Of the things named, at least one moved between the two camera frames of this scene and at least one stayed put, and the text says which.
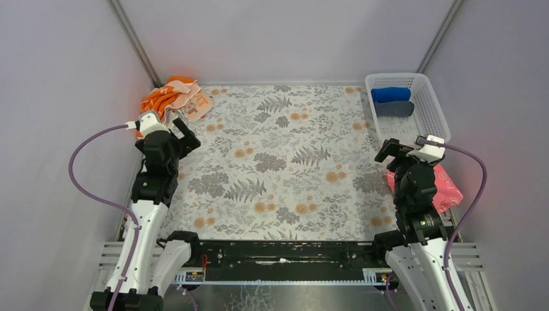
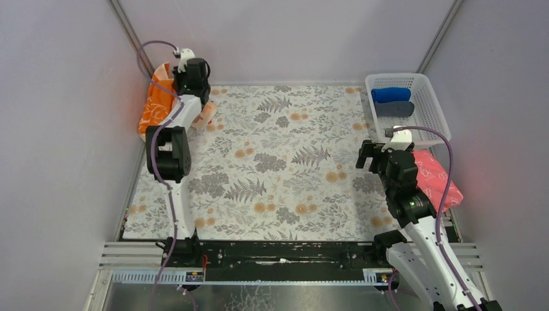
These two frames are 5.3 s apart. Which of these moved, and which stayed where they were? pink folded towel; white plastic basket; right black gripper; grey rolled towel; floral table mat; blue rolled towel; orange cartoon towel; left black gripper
Moved: right black gripper; orange cartoon towel; left black gripper
Stayed: white plastic basket; pink folded towel; floral table mat; blue rolled towel; grey rolled towel
